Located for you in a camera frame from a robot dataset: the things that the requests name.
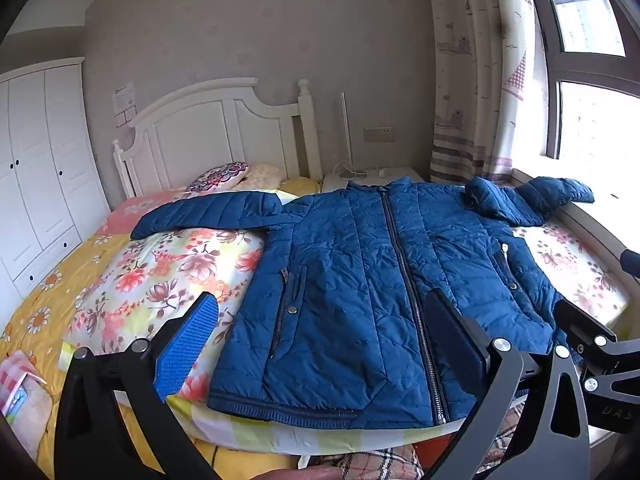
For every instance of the red mat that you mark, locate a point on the red mat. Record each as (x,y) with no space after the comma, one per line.
(432,452)

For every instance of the beige fluffy towel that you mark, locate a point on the beige fluffy towel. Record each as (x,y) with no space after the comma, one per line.
(30,420)

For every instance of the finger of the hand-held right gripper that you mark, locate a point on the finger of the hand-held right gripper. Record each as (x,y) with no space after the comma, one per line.
(631,260)
(585,327)

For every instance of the pink floral pillow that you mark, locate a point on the pink floral pillow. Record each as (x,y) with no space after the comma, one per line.
(135,207)

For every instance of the purple patterned pillow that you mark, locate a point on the purple patterned pillow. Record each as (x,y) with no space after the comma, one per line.
(220,176)

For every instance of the floral quilt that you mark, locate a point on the floral quilt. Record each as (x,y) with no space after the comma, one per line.
(165,270)

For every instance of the pink plaid cloth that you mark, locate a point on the pink plaid cloth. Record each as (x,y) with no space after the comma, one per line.
(17,375)

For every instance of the white nightstand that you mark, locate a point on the white nightstand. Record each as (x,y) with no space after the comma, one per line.
(400,172)

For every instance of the cream fluffy pillow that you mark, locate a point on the cream fluffy pillow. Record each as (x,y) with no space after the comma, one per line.
(262,175)

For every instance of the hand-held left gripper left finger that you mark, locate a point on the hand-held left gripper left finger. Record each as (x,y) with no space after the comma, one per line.
(185,345)

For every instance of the blue quilted jacket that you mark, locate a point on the blue quilted jacket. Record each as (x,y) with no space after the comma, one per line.
(340,270)

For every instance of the brown plaid blanket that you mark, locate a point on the brown plaid blanket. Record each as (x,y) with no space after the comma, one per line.
(370,465)

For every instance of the white wardrobe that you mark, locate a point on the white wardrobe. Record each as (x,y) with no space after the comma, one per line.
(35,160)

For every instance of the white desk lamp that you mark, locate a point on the white desk lamp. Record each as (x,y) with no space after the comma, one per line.
(344,130)

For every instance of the window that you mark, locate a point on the window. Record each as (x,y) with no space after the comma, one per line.
(590,120)

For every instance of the wall socket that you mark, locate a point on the wall socket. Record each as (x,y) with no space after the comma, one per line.
(379,134)

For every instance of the printed curtain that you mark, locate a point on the printed curtain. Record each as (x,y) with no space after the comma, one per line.
(465,85)

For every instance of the paper note on wall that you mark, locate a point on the paper note on wall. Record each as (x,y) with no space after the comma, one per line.
(124,102)

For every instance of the white wooden headboard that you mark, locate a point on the white wooden headboard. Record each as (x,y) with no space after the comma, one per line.
(200,130)

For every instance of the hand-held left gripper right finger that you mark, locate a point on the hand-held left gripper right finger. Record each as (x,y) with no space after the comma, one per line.
(452,332)

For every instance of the yellow daisy bedsheet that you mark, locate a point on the yellow daisy bedsheet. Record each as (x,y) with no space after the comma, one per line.
(55,290)

